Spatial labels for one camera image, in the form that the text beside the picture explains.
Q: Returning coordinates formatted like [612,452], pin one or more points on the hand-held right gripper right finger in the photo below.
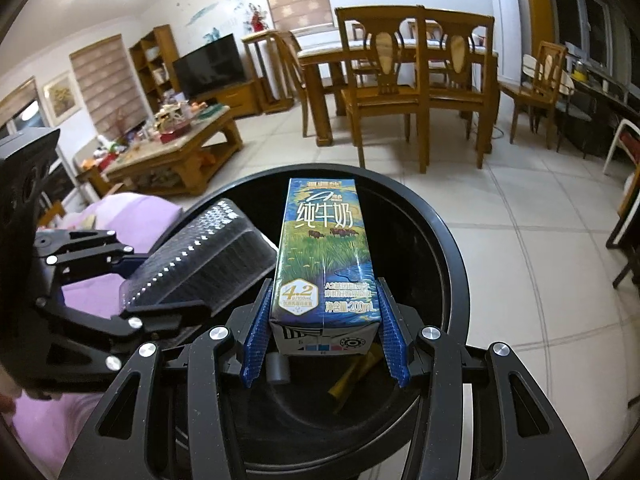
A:
[395,340]

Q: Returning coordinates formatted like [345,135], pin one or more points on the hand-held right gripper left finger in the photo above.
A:
[254,345]

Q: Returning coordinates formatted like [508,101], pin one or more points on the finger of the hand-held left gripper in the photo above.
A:
[150,327]
[134,264]

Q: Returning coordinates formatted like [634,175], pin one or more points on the black plastic food tray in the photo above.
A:
[200,260]

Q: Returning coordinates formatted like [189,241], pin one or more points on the black trash bin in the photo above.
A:
[425,270]

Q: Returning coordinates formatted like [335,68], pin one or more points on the blue green milk carton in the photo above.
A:
[320,240]

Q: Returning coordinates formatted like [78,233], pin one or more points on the purple blanket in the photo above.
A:
[125,210]

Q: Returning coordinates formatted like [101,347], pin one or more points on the yellow wrapper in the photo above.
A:
[350,376]

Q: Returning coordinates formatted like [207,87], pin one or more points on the small framed flower picture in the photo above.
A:
[62,95]

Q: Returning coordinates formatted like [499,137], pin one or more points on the wooden coffee table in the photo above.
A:
[210,160]

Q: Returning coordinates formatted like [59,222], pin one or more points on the striped window blind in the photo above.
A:
[110,90]

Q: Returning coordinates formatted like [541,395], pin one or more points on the pile of small tabletop items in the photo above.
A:
[165,122]

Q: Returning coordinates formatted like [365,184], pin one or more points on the wooden bookshelf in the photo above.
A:
[150,65]

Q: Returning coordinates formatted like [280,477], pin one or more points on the wooden television stand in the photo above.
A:
[235,97]

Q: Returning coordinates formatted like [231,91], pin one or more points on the black flat television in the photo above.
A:
[210,65]

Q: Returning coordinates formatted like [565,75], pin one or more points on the tall wooden side stand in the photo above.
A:
[265,70]

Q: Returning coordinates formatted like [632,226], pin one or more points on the wooden dining chair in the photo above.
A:
[457,95]
[292,70]
[542,80]
[380,100]

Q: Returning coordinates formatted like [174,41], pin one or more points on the wooden dining table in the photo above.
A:
[320,90]

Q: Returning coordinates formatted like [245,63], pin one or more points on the red flower decoration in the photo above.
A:
[258,20]

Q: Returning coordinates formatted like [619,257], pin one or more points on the cream backed chair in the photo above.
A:
[530,67]

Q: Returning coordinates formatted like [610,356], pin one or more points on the white plastic chair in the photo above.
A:
[625,130]

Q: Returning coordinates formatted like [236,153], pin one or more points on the dark sunroom table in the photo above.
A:
[600,97]

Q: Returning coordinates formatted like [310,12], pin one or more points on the yellow container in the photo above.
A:
[578,71]

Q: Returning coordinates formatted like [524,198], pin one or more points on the white standing air conditioner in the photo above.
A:
[505,20]

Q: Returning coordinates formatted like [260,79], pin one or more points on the sunroom window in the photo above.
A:
[590,15]

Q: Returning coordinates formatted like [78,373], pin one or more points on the wooden doorway frame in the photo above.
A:
[532,5]

